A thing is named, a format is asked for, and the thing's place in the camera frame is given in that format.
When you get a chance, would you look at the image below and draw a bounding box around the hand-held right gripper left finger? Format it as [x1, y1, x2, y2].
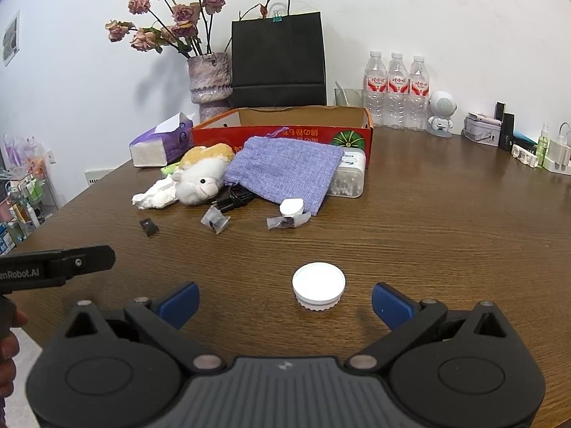
[65, 282, 224, 377]

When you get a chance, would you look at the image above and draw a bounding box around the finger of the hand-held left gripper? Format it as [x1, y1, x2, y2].
[61, 244, 116, 282]

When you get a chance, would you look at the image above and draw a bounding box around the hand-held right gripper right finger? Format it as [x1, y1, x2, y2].
[349, 282, 507, 373]

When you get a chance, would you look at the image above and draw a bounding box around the white jar lid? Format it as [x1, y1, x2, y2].
[292, 262, 347, 311]

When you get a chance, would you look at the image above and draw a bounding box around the black usb cable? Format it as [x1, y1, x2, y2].
[209, 185, 258, 213]

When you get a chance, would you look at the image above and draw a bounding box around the white plush sheep toy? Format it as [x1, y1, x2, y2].
[172, 143, 235, 206]

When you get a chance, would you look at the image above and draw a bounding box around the purple cloth pouch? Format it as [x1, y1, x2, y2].
[224, 136, 345, 217]

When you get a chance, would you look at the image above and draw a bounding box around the red cardboard box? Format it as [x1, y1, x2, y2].
[191, 106, 374, 171]

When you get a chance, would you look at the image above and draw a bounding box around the person's left hand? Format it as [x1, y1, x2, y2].
[0, 310, 29, 411]

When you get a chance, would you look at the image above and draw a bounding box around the shelf of colourful packets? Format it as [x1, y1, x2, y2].
[0, 133, 60, 256]

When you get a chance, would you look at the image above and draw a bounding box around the crumpled white tissue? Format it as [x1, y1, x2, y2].
[131, 174, 180, 210]

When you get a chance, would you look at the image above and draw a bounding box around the purple tissue pack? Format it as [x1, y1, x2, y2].
[129, 112, 195, 168]

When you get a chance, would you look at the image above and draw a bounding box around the clear cotton swab box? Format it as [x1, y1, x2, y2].
[327, 148, 367, 199]

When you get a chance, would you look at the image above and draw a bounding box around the white cap with plastic wrapper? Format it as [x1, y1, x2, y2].
[266, 198, 312, 231]

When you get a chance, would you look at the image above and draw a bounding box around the printed tin box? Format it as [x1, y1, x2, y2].
[461, 116, 501, 146]

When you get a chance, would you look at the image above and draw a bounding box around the white plastic holder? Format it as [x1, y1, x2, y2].
[511, 143, 539, 168]

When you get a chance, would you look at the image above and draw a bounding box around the white robot figure speaker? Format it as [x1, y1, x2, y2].
[425, 90, 460, 137]

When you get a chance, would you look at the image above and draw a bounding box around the clear water bottle red label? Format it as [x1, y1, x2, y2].
[408, 55, 431, 132]
[363, 51, 388, 127]
[385, 52, 410, 129]

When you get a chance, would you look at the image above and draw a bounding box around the purple ceramic vase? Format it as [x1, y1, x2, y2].
[187, 52, 234, 124]

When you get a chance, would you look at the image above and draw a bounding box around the green glass cup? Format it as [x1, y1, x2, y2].
[334, 88, 365, 108]

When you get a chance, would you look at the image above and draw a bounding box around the tall black box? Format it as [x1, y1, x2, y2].
[495, 101, 516, 152]

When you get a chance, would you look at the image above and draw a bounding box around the teal flat box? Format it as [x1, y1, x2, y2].
[513, 131, 539, 155]

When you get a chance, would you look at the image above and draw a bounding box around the green spray bottle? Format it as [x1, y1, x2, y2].
[537, 122, 552, 168]

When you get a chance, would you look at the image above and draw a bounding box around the dried rose bouquet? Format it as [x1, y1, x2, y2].
[105, 0, 226, 60]

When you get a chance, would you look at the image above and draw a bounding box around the black paper bag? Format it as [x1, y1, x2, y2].
[230, 0, 328, 109]

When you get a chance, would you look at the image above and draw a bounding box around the dried red flower stem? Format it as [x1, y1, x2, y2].
[240, 4, 270, 21]

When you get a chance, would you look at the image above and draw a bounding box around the white wall outlet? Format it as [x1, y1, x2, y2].
[84, 167, 117, 186]

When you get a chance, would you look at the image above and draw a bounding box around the wall picture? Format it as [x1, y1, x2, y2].
[2, 9, 22, 67]

